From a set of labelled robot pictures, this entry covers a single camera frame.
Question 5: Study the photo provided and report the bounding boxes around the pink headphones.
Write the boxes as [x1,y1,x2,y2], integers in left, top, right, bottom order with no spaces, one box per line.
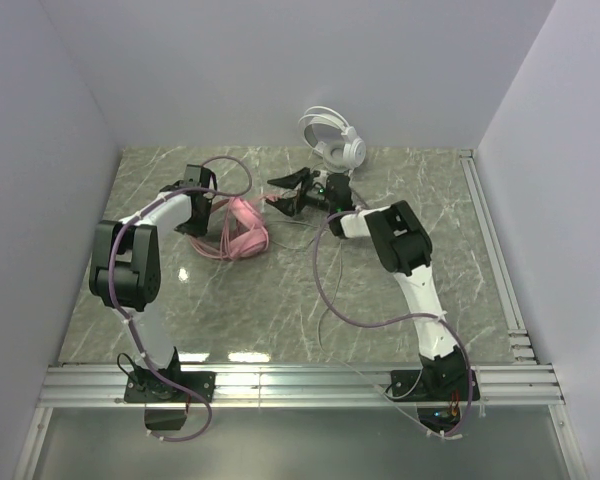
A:
[187,196,271,262]

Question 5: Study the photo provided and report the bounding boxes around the white headphones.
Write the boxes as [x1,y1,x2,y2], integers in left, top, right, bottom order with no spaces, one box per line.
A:
[298,106,367,173]

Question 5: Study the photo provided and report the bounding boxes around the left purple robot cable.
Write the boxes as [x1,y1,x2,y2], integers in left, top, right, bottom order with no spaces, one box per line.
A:
[108,155,254,443]

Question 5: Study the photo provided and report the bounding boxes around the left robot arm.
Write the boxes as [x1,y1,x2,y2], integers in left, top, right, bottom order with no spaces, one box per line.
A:
[89,164,217,401]

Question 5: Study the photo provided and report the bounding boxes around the right aluminium rail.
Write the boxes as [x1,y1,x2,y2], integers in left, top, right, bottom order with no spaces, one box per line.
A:
[459,150,538,364]

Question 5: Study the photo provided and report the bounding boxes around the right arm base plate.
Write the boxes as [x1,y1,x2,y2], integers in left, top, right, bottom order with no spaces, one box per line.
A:
[381,369,431,403]

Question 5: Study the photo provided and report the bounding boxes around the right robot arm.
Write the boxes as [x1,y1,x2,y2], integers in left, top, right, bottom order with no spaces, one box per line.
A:
[266,167,469,400]

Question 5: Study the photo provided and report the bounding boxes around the pink headphone cable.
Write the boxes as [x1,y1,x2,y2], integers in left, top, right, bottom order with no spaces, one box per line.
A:
[214,193,286,261]

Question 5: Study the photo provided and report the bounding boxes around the front aluminium rail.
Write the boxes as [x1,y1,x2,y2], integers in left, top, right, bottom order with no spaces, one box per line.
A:
[37,363,565,409]

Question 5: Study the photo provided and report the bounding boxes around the aluminium rail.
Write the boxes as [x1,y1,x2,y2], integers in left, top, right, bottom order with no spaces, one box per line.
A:
[37,363,565,409]
[459,150,538,364]

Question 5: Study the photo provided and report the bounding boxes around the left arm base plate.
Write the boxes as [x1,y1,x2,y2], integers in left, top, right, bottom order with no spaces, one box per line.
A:
[123,370,216,404]

